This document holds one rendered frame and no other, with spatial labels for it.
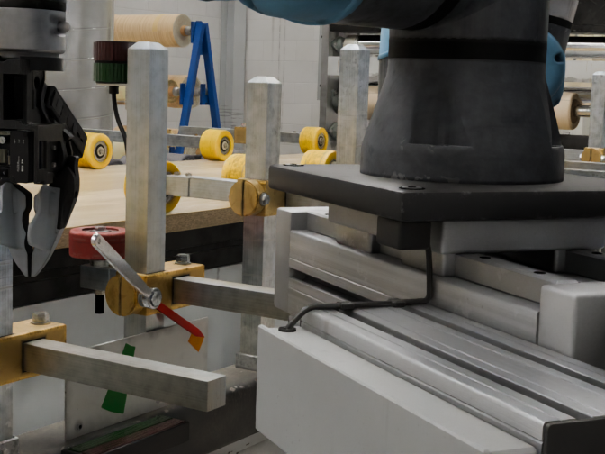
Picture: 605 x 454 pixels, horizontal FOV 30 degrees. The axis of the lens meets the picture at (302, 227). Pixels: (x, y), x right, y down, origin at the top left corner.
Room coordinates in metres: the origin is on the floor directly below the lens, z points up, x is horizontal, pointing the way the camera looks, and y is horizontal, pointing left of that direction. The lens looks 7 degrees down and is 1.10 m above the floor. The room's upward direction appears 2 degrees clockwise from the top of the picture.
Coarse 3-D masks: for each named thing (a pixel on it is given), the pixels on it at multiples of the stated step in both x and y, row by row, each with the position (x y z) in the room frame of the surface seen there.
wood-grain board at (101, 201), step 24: (120, 168) 2.55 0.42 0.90; (192, 168) 2.62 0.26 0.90; (216, 168) 2.64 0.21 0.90; (96, 192) 2.00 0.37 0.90; (120, 192) 2.02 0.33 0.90; (72, 216) 1.64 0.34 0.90; (96, 216) 1.65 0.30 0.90; (120, 216) 1.66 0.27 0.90; (168, 216) 1.70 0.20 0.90; (192, 216) 1.75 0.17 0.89; (216, 216) 1.80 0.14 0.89; (240, 216) 1.86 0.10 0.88
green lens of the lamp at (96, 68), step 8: (96, 64) 1.37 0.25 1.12; (104, 64) 1.36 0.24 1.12; (112, 64) 1.36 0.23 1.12; (120, 64) 1.36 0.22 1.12; (96, 72) 1.37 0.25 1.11; (104, 72) 1.36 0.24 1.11; (112, 72) 1.36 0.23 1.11; (120, 72) 1.36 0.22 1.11; (96, 80) 1.37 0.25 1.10; (104, 80) 1.36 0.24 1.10; (112, 80) 1.36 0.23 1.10; (120, 80) 1.36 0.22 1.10
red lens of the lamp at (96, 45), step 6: (96, 42) 1.37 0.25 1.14; (102, 42) 1.36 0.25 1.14; (108, 42) 1.36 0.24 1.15; (114, 42) 1.36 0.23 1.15; (120, 42) 1.36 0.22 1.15; (126, 42) 1.36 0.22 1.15; (96, 48) 1.37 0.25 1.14; (102, 48) 1.36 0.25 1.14; (108, 48) 1.36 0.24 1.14; (114, 48) 1.36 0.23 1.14; (120, 48) 1.36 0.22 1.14; (126, 48) 1.36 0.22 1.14; (96, 54) 1.37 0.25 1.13; (102, 54) 1.36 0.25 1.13; (108, 54) 1.36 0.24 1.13; (114, 54) 1.36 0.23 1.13; (120, 54) 1.36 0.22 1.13; (126, 54) 1.36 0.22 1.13; (114, 60) 1.36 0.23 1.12; (120, 60) 1.36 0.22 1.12; (126, 60) 1.36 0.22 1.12
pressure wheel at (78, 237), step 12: (84, 228) 1.46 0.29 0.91; (96, 228) 1.45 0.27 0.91; (108, 228) 1.48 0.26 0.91; (120, 228) 1.48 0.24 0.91; (72, 240) 1.43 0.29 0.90; (84, 240) 1.42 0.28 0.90; (108, 240) 1.42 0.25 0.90; (120, 240) 1.43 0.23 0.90; (72, 252) 1.43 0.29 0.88; (84, 252) 1.42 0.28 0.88; (96, 252) 1.42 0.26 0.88; (120, 252) 1.43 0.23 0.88; (96, 264) 1.44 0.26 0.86; (108, 264) 1.45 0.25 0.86; (96, 300) 1.45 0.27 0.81; (96, 312) 1.45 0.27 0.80
